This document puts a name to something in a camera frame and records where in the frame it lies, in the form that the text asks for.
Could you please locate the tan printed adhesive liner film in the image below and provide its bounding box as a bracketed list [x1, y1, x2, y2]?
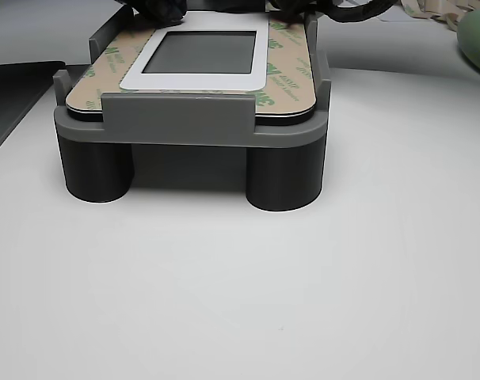
[67, 2, 318, 117]

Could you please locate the grey plastic fixture holder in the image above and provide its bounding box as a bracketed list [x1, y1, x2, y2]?
[52, 3, 333, 214]

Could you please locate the pile of peeled film strips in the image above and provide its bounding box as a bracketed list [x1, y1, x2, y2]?
[400, 0, 473, 35]

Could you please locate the white bezel display panel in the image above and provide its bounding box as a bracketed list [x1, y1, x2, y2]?
[65, 10, 318, 127]

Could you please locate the green rounded object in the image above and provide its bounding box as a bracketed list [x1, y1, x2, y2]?
[455, 9, 480, 84]

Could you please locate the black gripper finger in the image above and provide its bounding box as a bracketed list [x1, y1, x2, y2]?
[129, 0, 189, 29]

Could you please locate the dark grey flat tray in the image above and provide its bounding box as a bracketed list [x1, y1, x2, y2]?
[0, 60, 67, 162]

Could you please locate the black braided cable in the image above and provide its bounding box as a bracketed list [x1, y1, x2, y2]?
[322, 0, 398, 25]

